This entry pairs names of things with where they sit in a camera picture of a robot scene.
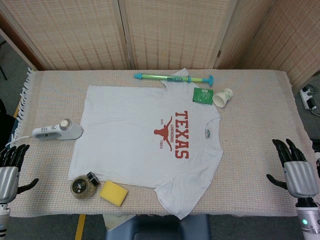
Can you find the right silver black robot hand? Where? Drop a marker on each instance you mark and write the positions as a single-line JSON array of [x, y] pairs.
[[302, 178]]

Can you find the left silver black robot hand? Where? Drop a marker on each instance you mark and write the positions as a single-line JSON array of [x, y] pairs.
[[8, 180]]

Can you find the white handheld iron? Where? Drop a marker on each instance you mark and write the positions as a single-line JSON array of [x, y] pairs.
[[71, 131]]

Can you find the white Texas print T-shirt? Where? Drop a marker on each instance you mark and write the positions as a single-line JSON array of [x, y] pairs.
[[125, 125]]

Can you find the glass jar with black lid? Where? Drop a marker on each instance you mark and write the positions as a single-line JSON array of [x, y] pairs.
[[81, 187]]

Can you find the beige woven table cloth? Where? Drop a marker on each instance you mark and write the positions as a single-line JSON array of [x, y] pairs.
[[255, 120]]

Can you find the white power strip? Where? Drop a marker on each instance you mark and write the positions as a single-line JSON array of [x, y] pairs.
[[308, 98]]

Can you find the yellow sponge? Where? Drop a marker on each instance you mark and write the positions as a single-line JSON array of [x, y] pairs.
[[113, 193]]

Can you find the white paper sheet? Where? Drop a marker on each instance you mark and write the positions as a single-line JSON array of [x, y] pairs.
[[112, 221]]

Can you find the white paper cup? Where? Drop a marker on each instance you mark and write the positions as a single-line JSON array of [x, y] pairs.
[[221, 98]]

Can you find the green foil packet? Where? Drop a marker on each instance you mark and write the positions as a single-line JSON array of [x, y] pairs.
[[202, 95]]

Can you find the blue padded seat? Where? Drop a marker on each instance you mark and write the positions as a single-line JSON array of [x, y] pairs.
[[160, 228]]

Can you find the green blue water squirter toy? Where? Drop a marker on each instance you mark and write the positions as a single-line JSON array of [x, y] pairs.
[[155, 77]]

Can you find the wicker folding screen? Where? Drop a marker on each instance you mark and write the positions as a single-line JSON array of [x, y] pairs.
[[160, 32]]

